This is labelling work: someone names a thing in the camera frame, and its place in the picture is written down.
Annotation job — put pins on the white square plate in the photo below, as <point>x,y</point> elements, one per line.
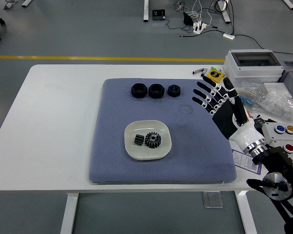
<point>161,131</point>

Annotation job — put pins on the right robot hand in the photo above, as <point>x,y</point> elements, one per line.
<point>227,117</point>

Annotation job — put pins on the bag of white parts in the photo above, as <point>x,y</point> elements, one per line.
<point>280,104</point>

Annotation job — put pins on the small black gear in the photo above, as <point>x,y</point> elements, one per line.
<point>138,140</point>

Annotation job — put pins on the small green clip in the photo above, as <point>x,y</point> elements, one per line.
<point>213,68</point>

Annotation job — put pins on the white desk foot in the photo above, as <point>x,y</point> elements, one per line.
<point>27,3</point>
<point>289,3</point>

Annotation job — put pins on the purple white label card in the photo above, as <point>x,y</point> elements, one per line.
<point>244,161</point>

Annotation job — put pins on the flat white box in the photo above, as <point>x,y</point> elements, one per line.
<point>276,87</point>

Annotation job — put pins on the white power strip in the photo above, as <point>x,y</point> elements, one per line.
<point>199,27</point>

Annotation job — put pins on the black silver marker pen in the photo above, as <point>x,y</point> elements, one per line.
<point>204,72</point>
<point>197,71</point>

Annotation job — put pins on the grey plastic block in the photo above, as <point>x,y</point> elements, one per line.
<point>291,76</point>

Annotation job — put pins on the small black hex nut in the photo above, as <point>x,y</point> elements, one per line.
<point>173,91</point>

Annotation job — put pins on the white table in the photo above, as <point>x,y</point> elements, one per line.
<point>51,122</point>

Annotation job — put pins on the yellow tape measure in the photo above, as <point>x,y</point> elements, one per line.
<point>216,75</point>

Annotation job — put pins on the grey electrical enclosure box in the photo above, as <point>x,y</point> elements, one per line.
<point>251,70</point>

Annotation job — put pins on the white table leg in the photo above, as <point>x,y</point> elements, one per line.
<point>246,214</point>
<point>69,214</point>

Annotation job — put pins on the small white adapter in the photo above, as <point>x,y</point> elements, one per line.
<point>228,36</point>

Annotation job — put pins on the white push-button control box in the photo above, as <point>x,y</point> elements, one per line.
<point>271,132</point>

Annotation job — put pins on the blue-grey quilted mat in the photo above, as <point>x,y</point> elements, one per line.
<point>136,170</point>

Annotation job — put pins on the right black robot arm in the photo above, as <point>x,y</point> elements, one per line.
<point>273,158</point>

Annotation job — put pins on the large black hex nut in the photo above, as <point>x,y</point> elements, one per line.
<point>139,91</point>
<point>156,91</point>

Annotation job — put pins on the white desk leg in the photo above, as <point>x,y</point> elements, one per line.
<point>146,11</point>
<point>225,14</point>

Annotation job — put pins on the grey metal floor plate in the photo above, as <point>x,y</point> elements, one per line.
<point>212,200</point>

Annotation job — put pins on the black digital display device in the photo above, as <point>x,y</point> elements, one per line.
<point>258,122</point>

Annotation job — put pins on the large black gear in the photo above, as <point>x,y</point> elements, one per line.
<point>152,140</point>

